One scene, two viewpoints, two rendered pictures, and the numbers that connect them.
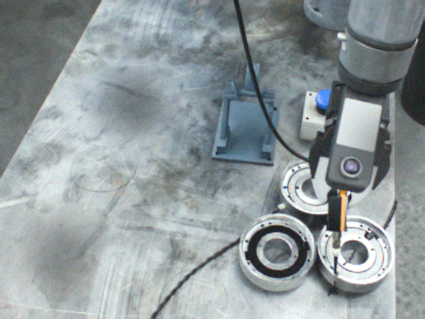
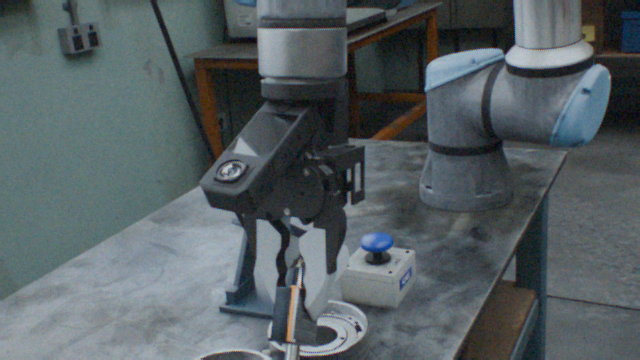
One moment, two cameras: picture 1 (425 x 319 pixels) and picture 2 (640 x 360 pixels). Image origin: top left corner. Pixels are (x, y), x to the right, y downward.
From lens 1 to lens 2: 0.47 m
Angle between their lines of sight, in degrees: 36
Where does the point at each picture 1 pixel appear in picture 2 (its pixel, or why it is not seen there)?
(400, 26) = not seen: outside the picture
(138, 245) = not seen: outside the picture
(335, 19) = (448, 194)
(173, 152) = (179, 301)
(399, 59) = (304, 41)
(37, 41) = not seen: hidden behind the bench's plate
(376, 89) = (287, 90)
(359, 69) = (265, 64)
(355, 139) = (251, 146)
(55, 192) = (27, 324)
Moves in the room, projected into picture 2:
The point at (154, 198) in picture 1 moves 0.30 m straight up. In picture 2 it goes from (126, 338) to (72, 86)
